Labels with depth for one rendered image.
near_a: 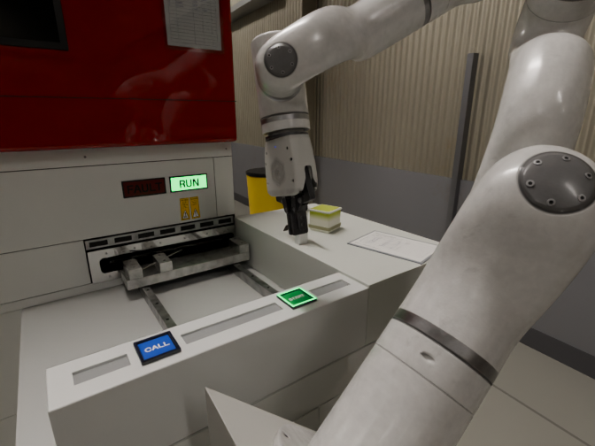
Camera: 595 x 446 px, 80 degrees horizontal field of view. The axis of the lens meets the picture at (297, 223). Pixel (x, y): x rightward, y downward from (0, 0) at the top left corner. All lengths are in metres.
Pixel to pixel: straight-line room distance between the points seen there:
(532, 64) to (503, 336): 0.35
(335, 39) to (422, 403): 0.47
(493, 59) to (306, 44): 2.00
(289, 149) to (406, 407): 0.40
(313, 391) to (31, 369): 0.56
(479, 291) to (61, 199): 0.97
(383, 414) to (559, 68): 0.46
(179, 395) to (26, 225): 0.66
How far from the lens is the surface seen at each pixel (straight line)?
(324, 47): 0.56
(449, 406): 0.41
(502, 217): 0.39
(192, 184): 1.15
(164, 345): 0.61
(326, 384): 0.80
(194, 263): 1.10
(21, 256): 1.13
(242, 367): 0.64
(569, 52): 0.60
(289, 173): 0.59
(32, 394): 0.85
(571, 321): 2.43
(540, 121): 0.55
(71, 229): 1.12
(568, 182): 0.40
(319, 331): 0.71
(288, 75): 0.54
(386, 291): 0.81
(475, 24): 2.59
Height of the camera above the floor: 1.30
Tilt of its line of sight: 17 degrees down
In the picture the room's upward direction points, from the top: straight up
